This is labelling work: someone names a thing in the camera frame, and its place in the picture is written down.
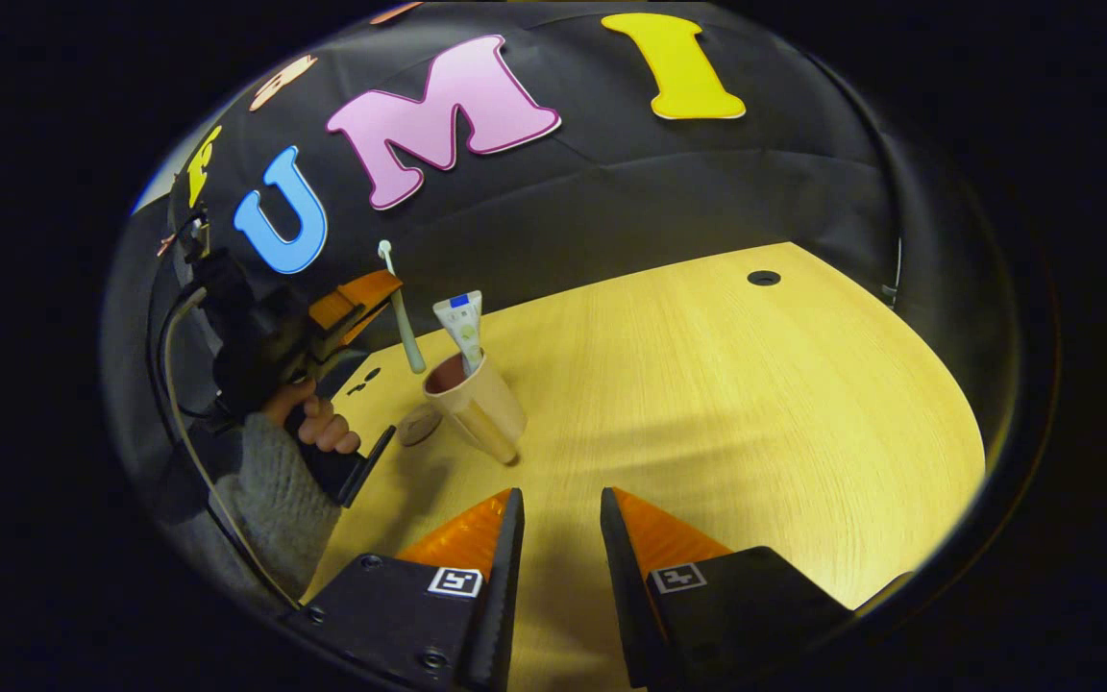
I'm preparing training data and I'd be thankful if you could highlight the black backdrop cloth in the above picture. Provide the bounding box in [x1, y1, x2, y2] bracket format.
[102, 0, 1021, 616]

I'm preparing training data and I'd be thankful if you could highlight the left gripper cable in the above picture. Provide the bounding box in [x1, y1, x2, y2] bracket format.
[158, 286, 300, 606]

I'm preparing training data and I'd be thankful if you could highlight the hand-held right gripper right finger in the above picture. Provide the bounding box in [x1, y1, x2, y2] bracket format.
[600, 486, 857, 689]

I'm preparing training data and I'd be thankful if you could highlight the white toothpaste tube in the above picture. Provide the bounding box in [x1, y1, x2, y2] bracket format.
[432, 290, 485, 378]

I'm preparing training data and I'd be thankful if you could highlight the beige cup with handle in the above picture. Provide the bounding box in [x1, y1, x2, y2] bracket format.
[422, 348, 528, 467]

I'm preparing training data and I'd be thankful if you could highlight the pale green toothbrush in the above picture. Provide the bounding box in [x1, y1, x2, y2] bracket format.
[378, 240, 428, 374]

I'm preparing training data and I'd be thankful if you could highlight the round brown coaster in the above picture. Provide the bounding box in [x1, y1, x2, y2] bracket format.
[396, 404, 443, 447]

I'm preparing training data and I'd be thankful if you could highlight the wooden desktop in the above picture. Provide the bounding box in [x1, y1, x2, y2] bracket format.
[302, 242, 987, 692]

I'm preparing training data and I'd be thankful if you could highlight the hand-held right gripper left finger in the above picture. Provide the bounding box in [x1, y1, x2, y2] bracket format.
[289, 487, 527, 692]

